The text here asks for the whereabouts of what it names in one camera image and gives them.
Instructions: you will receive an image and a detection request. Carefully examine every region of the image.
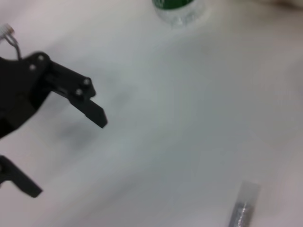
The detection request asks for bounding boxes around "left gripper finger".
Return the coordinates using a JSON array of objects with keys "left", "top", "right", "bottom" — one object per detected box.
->
[{"left": 0, "top": 155, "right": 44, "bottom": 199}]

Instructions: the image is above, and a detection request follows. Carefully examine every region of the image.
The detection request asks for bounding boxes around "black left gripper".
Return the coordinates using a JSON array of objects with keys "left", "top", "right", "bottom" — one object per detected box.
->
[{"left": 0, "top": 52, "right": 108, "bottom": 140}]

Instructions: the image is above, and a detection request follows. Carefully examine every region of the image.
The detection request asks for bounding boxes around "clear green-label water bottle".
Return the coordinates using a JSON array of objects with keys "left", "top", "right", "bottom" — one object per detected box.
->
[{"left": 151, "top": 0, "right": 207, "bottom": 28}]

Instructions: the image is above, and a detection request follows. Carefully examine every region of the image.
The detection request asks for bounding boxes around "grey pen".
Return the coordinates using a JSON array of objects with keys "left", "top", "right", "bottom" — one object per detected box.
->
[{"left": 226, "top": 179, "right": 261, "bottom": 227}]

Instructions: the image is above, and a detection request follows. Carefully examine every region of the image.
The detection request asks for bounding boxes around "left gripper cable with plug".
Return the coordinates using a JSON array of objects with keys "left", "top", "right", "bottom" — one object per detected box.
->
[{"left": 0, "top": 23, "right": 23, "bottom": 60}]

